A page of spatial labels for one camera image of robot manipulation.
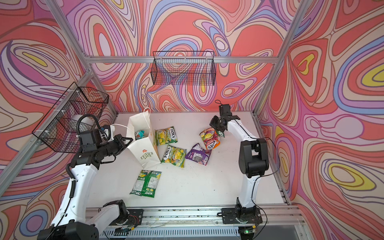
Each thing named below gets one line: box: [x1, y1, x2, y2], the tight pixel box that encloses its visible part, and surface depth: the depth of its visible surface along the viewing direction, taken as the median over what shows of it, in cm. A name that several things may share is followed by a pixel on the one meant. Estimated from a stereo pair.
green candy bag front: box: [129, 170, 162, 198], surface depth 84 cm
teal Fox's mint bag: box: [136, 130, 146, 140], surface depth 88 cm
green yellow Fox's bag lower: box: [161, 144, 187, 168], surface depth 94 cm
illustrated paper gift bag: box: [126, 107, 161, 169], surface depth 83 cm
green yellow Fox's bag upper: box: [155, 126, 178, 146], surface depth 104 cm
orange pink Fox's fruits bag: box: [199, 127, 221, 150], surface depth 96 cm
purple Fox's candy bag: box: [185, 143, 212, 166], surface depth 94 cm
